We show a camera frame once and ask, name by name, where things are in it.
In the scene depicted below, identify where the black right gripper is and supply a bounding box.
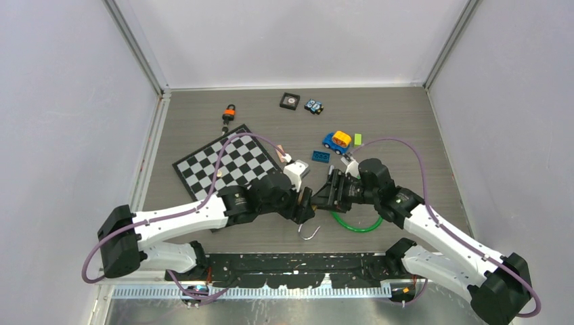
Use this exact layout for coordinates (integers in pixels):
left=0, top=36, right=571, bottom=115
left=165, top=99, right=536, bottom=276
left=310, top=169, right=378, bottom=214

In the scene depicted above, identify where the brass padlock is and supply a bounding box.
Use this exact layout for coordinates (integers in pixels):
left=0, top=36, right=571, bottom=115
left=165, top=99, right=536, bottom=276
left=297, top=224, right=322, bottom=241

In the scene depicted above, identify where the green cable lock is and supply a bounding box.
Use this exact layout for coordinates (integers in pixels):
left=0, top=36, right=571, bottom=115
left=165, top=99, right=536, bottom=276
left=327, top=165, right=384, bottom=234

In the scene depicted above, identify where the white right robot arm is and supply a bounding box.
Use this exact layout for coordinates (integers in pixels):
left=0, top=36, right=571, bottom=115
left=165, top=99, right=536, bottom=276
left=311, top=158, right=533, bottom=324

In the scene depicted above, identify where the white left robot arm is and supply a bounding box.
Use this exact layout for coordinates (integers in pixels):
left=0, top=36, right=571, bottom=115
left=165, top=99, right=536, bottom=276
left=97, top=173, right=315, bottom=280

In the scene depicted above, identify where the small wooden block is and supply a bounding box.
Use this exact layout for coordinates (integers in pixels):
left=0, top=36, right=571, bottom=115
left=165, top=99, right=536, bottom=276
left=275, top=145, right=290, bottom=163

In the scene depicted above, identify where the black white chessboard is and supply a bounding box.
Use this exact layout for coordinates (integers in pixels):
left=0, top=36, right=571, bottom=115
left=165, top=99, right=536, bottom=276
left=172, top=124, right=281, bottom=201

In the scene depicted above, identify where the lime green block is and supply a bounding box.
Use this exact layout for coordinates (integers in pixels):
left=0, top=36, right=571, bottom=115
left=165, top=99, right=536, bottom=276
left=353, top=133, right=363, bottom=147

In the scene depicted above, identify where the blue yellow toy car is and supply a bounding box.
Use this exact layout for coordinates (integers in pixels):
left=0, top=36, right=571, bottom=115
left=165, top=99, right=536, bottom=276
left=322, top=131, right=352, bottom=155

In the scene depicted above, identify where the blue toy brick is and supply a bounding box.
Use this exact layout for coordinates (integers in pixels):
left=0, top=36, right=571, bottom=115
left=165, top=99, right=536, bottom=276
left=311, top=150, right=330, bottom=163

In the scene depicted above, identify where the orange black padlock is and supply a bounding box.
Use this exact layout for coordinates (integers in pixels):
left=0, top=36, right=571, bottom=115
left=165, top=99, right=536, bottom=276
left=222, top=104, right=236, bottom=125

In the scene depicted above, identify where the black square box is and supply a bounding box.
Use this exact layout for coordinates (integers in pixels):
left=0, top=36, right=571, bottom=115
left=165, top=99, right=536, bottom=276
left=279, top=92, right=301, bottom=110

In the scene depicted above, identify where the blue owl toy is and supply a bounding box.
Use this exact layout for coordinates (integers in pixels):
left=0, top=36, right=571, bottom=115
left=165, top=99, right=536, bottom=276
left=304, top=99, right=324, bottom=114

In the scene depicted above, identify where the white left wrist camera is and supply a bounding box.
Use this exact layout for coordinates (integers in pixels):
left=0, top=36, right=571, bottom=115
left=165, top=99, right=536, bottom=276
left=283, top=160, right=310, bottom=192

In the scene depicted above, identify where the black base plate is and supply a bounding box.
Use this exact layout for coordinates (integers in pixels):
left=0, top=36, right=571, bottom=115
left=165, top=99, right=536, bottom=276
left=175, top=253, right=414, bottom=289

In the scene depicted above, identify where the aluminium frame rail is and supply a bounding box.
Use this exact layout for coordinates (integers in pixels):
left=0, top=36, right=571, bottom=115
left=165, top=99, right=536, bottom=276
left=129, top=88, right=172, bottom=211

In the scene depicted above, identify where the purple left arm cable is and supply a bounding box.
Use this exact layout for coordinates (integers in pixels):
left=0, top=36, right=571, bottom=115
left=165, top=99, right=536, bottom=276
left=81, top=132, right=292, bottom=285

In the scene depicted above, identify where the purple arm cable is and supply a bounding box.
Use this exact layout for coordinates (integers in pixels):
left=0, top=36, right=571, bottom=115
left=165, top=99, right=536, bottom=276
left=347, top=137, right=542, bottom=318
left=81, top=132, right=292, bottom=285

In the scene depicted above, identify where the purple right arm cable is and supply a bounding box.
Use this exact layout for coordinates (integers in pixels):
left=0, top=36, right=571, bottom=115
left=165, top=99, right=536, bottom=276
left=347, top=137, right=542, bottom=318

